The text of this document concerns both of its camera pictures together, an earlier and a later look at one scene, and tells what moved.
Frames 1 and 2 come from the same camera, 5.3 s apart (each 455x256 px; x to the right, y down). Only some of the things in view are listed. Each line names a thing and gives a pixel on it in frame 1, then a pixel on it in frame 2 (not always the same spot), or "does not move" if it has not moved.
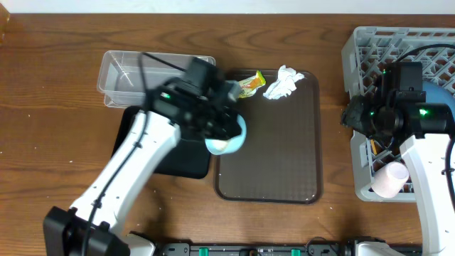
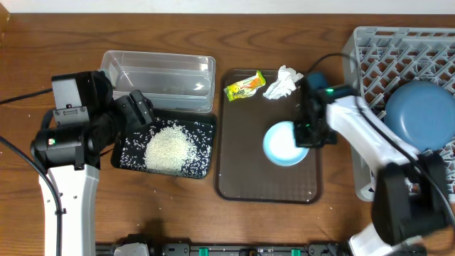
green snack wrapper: x=248 y=87 does not move
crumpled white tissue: x=285 y=84 does not move
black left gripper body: x=210 y=123 -> x=122 y=119
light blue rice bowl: x=222 y=146 -> x=279 y=144
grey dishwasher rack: x=365 y=48 does not move
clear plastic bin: x=128 y=79 does not move
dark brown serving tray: x=280 y=158 does not move
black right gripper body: x=365 y=119 -> x=309 y=135
